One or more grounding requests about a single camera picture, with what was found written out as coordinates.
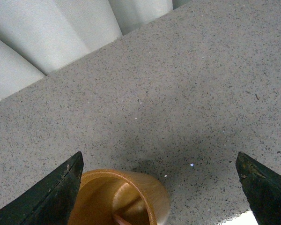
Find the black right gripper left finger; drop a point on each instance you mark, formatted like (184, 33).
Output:
(51, 200)

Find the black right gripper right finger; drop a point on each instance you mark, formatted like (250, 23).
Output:
(262, 188)

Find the pink chopstick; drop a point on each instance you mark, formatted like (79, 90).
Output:
(119, 220)

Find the bamboo chopstick holder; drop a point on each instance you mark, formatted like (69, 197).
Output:
(138, 198)

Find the white pleated curtain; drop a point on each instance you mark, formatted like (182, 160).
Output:
(38, 37)

